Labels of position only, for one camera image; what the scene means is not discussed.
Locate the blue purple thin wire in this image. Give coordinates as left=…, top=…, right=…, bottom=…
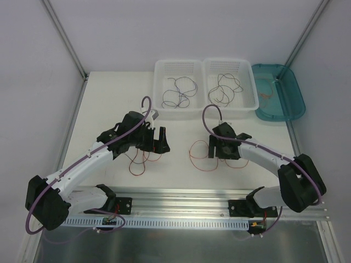
left=167, top=76, right=199, bottom=109

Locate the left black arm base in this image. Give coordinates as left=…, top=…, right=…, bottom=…
left=107, top=197, right=133, bottom=215

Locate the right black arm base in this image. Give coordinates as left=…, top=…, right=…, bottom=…
left=228, top=199, right=278, bottom=218

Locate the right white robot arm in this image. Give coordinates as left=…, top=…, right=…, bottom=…
left=208, top=122, right=327, bottom=218

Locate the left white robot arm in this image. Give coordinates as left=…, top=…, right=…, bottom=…
left=25, top=110, right=170, bottom=231

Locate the left white perforated basket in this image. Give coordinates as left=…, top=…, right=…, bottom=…
left=152, top=59, right=206, bottom=121

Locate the white perforated basket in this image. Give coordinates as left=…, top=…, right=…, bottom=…
left=152, top=59, right=206, bottom=121
left=203, top=58, right=259, bottom=119

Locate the right white perforated basket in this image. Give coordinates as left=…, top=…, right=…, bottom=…
left=203, top=58, right=259, bottom=119

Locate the teal plastic tray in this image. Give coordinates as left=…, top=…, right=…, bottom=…
left=252, top=64, right=305, bottom=122

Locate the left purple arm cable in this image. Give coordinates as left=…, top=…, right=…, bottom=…
left=25, top=95, right=154, bottom=236

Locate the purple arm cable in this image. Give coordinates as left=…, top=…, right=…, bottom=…
left=25, top=95, right=154, bottom=236
left=202, top=104, right=323, bottom=239

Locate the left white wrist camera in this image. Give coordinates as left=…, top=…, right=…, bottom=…
left=141, top=107, right=159, bottom=123

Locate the aluminium mounting rail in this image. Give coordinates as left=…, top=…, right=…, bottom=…
left=65, top=186, right=330, bottom=220

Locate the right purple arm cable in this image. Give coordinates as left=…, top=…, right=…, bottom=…
left=202, top=104, right=323, bottom=239

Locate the slotted white cable duct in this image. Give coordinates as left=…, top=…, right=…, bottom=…
left=62, top=216, right=249, bottom=231

